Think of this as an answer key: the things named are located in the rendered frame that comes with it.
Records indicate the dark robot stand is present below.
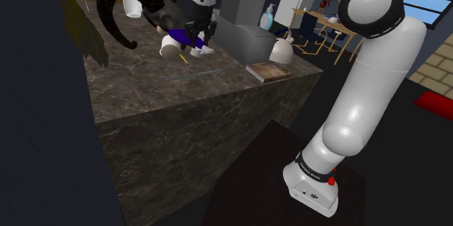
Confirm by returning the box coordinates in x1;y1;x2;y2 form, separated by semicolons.
200;118;367;226

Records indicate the blue soap dispenser bottle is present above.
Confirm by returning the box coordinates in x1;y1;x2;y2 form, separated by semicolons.
259;3;277;32

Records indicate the wooden table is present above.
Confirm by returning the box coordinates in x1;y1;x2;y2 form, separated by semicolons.
287;0;364;66

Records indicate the white door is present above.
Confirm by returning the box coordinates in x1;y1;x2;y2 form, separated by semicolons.
274;0;307;29

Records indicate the window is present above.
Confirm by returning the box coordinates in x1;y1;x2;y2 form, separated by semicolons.
401;0;453;31

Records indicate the grey box appliance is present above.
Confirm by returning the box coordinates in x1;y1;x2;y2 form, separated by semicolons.
211;0;277;65

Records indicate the dark green plant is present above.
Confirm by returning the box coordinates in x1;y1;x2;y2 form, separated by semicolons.
52;0;110;69

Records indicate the red mat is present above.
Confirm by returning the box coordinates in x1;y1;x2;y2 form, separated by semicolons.
413;90;453;121

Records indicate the white cup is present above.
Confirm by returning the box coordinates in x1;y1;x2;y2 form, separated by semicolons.
123;0;144;19

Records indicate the brown wooden board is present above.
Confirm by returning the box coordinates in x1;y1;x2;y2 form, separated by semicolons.
245;62;293;84

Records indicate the white round teapot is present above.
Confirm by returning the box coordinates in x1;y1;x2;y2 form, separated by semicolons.
268;29;295;65

